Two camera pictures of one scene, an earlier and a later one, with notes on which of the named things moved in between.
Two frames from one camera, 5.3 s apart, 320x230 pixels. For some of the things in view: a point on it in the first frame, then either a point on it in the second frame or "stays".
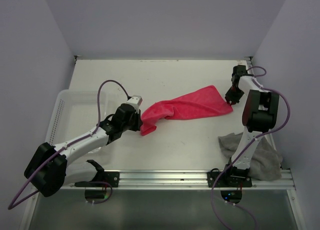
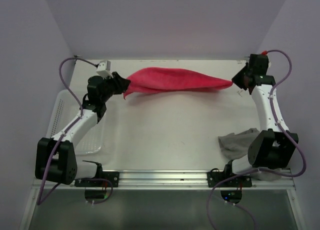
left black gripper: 139,121 -> 121,84
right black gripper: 229,97 -> 236,78
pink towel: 206,101 -> 159,79
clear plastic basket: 75,113 stays
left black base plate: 109,178 stays
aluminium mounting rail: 183,180 stays
